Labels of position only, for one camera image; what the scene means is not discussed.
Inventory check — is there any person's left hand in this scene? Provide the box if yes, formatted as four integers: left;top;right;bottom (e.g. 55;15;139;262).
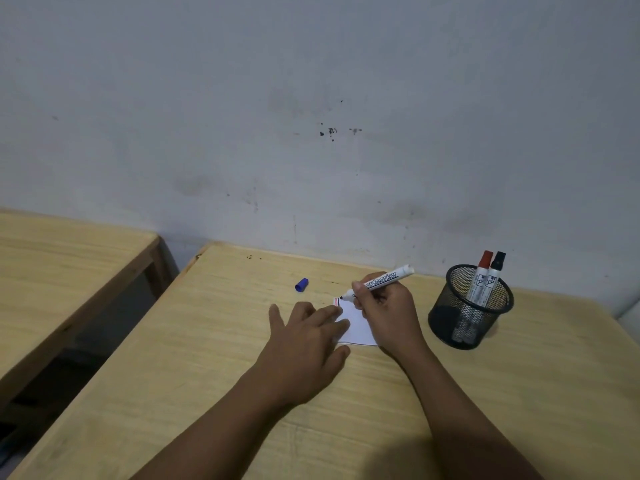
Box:
252;301;352;413

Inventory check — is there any person's right hand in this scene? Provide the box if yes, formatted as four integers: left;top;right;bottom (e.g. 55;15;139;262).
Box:
351;272;432;365

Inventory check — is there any white paper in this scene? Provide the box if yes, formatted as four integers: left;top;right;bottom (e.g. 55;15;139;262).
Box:
332;296;379;347

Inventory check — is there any blue marker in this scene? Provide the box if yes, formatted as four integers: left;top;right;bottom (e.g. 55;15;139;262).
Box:
339;264;416;301

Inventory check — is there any red marker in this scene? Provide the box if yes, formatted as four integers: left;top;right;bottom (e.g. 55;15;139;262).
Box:
452;250;495;343

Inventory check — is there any black marker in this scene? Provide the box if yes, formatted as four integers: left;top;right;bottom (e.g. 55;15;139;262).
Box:
462;251;507;345

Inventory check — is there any person's right forearm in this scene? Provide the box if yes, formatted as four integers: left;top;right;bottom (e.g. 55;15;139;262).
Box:
397;344;546;480

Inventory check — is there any person's left forearm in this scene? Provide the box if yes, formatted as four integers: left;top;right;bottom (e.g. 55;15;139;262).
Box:
129;367;301;480

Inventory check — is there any black mesh pen holder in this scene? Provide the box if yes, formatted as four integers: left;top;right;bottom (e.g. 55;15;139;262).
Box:
427;264;515;351

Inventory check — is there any white cabinet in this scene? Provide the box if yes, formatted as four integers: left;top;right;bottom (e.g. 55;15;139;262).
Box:
617;299;640;345

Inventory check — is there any wooden side table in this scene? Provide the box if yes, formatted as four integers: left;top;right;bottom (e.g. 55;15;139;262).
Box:
0;208;180;411

